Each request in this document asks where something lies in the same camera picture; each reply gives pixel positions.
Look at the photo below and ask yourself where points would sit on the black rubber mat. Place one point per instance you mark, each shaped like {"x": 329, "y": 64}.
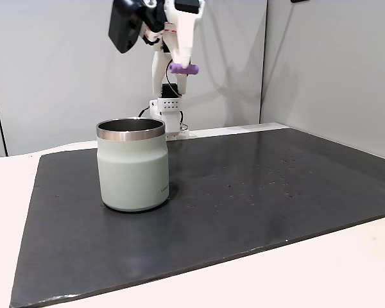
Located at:
{"x": 211, "y": 208}

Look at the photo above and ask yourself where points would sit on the black wall fixture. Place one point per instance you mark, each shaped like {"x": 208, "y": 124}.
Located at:
{"x": 300, "y": 1}

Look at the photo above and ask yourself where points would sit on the purple ribbed pen grip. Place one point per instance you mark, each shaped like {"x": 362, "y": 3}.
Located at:
{"x": 194, "y": 69}

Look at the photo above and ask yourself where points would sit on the black camera box with mount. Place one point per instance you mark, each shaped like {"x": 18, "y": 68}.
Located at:
{"x": 125, "y": 25}

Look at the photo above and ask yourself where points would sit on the pale green steel cup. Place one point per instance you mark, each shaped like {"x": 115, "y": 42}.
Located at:
{"x": 131, "y": 173}

